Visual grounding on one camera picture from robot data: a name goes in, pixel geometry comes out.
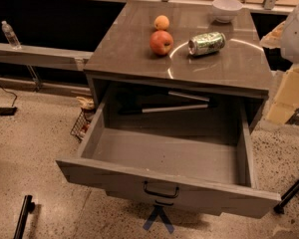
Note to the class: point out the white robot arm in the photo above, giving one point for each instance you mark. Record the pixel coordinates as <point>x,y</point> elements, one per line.
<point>285,36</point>

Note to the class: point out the wire basket with items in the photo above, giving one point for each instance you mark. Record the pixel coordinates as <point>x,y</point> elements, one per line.
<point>84,119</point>

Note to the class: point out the lower drawer with black handle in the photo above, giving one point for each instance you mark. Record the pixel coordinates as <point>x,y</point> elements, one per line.
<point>187,204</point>

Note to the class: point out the grey top drawer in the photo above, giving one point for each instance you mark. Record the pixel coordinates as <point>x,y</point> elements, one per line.
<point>206,154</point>

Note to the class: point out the orange fruit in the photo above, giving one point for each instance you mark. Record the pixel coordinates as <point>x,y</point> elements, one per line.
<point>161,22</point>

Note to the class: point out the black bar on floor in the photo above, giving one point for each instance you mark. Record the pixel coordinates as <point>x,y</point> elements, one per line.
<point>28,206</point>

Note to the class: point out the grey metal rail shelf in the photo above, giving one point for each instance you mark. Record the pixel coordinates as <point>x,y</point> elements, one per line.
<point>45,57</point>

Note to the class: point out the green soda can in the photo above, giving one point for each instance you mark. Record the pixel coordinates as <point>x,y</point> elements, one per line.
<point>206,43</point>

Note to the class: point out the black power adapter with cable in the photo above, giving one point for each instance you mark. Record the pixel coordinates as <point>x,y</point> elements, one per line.
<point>9,111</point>

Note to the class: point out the white bowl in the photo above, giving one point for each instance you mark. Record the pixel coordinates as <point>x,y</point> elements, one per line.
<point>224,11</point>

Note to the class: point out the clear plastic water bottle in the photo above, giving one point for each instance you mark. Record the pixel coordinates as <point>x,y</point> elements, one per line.
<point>10,35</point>

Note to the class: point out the black tripod leg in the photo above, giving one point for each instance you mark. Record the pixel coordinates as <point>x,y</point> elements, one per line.
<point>286,197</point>

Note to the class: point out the red apple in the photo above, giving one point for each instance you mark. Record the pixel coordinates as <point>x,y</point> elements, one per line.
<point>161,42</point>

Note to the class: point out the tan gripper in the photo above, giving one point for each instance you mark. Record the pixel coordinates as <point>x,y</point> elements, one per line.
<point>297,34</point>

